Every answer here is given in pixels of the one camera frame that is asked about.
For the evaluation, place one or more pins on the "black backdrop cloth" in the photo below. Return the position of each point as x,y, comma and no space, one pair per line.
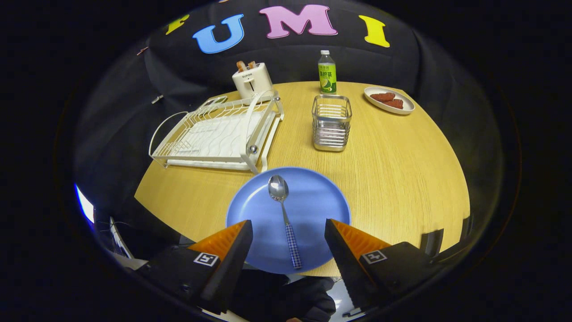
290,58

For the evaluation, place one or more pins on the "green label drink bottle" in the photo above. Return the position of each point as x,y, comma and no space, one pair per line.
327,74

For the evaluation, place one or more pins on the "white toaster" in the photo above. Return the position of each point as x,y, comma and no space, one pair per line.
252,82

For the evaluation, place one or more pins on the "black chair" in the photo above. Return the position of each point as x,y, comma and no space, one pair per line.
468,226
432,243

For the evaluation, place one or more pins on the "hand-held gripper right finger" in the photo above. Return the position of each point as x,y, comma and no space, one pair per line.
346,273

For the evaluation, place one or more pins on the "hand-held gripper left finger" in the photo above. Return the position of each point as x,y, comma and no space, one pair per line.
228,273

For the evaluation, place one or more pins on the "brown sausage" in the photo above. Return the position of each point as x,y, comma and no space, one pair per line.
382,96
394,104

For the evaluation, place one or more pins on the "small pink clip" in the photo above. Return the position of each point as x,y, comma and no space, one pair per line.
142,50

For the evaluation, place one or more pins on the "white oval plate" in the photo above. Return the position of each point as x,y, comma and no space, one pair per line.
375,103

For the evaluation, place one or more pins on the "blue plate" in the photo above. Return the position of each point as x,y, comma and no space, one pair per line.
313,201

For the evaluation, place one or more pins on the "small metal clip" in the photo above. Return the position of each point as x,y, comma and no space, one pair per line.
157,99

